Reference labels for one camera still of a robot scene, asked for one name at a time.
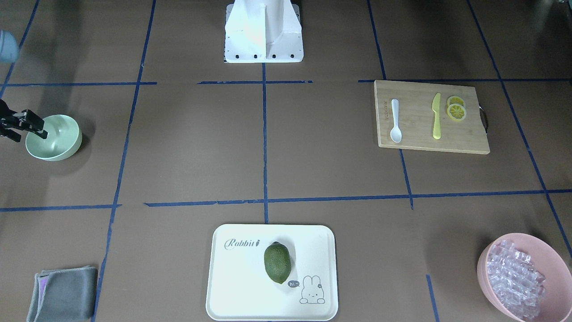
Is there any lower lemon slice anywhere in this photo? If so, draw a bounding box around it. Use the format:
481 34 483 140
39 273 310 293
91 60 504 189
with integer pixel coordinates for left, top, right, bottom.
446 103 467 122

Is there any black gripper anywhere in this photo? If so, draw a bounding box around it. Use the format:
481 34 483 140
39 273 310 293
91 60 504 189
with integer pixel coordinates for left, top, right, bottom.
0 99 48 143

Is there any lemon slice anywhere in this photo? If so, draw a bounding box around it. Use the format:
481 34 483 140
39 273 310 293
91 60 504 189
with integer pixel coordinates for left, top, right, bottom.
446 103 467 122
447 96 465 107

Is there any light green bowl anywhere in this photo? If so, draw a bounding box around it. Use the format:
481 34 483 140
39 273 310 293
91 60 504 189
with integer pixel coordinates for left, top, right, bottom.
25 114 83 161

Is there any green avocado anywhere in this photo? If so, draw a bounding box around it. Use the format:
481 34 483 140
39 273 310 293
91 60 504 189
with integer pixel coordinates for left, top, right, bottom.
264 241 292 284

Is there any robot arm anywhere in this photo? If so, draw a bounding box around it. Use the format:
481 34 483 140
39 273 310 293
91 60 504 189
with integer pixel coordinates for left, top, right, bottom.
0 30 48 142

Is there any yellow plastic knife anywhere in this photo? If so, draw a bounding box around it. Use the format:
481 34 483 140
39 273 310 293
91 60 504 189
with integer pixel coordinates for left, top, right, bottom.
431 93 442 140

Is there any cream rabbit tray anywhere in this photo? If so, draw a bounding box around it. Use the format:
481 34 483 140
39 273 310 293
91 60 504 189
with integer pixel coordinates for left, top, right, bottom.
206 224 339 321

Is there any pink bowl of ice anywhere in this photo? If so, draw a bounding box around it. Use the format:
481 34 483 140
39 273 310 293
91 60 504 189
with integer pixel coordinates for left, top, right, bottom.
476 233 572 322

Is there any upper lemon slice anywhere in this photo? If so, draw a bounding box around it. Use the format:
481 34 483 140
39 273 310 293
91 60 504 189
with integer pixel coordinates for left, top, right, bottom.
447 96 465 107

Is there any white plastic spoon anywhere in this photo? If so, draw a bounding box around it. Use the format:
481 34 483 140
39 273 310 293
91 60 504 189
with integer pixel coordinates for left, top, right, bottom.
390 98 402 143

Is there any grey folded cloth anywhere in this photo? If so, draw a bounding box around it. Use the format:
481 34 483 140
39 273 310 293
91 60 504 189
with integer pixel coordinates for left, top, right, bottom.
26 266 98 322

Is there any bamboo cutting board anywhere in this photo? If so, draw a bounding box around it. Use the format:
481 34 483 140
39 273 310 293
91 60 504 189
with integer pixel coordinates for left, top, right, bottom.
374 80 490 155

